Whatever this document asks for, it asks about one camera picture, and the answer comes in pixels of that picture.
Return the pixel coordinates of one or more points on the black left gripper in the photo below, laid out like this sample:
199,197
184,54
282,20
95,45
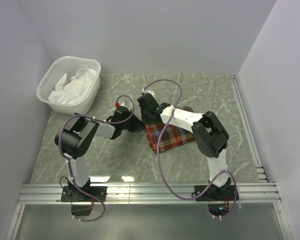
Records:
137,123

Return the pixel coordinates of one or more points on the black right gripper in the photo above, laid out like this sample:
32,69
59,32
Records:
145,120

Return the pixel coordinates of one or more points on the red brown plaid shirt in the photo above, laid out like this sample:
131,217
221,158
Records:
172,137

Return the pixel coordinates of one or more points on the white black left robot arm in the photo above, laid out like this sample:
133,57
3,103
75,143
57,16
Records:
75,138

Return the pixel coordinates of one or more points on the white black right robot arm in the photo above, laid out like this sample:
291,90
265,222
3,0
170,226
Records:
209,134

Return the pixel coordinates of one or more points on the white crumpled shirt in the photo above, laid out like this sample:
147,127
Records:
71,90

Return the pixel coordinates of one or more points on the white plastic laundry basket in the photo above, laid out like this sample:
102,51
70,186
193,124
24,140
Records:
69,65

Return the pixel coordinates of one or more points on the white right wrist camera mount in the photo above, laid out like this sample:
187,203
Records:
146,91

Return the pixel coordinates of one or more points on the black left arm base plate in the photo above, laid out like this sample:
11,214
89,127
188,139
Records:
72,194

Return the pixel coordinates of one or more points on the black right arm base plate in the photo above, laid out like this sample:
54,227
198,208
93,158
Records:
214,193

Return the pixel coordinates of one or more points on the aluminium right side rail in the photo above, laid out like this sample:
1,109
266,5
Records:
248,132

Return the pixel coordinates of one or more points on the aluminium mounting rail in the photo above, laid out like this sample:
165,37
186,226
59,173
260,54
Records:
142,194

